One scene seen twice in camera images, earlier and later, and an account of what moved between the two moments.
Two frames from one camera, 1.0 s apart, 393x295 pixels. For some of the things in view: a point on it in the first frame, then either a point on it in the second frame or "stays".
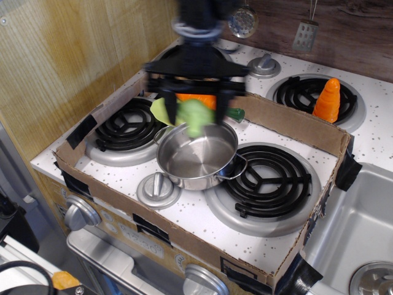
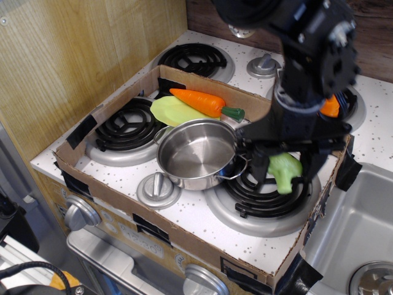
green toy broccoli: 196,114 to 285,167
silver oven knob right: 199,281 stays
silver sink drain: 374,278 stays
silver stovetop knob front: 157,191 stays
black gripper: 196,67 to 289,128
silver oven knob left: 80,213 stays
